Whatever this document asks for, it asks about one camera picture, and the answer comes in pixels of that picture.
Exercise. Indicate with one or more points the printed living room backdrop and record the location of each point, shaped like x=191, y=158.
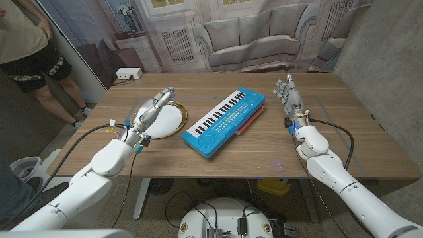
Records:
x=251, y=43

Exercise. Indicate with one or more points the red notebook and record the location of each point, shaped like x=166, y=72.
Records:
x=252, y=119

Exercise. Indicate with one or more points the yellow object under table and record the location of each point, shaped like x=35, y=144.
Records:
x=272, y=186

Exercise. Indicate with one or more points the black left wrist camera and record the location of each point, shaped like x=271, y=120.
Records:
x=144, y=141

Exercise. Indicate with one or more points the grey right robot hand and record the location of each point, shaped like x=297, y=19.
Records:
x=294, y=102

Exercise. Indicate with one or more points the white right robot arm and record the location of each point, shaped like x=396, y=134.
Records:
x=347, y=185

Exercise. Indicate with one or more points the white power strip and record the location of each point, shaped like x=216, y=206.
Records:
x=129, y=73

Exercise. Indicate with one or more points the black round floor fan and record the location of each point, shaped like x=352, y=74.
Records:
x=162, y=186

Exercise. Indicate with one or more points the gold-rimmed white paper plate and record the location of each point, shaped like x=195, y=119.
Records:
x=172, y=119

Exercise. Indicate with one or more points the person in blue jeans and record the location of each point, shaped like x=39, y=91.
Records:
x=10, y=191

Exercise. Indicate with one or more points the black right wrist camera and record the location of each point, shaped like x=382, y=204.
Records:
x=288, y=122

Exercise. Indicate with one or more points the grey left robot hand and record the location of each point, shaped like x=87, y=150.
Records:
x=142, y=119

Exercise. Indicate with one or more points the person in beige shirt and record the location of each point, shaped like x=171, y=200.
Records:
x=20, y=39

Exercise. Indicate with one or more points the white table leg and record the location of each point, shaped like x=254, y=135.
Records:
x=141, y=198
x=309, y=201

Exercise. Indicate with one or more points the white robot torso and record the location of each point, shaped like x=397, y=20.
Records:
x=224, y=211

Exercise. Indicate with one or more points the blue toy piano keyboard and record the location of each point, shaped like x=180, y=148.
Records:
x=228, y=124

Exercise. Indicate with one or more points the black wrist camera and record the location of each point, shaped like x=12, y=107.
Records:
x=144, y=141
x=288, y=122

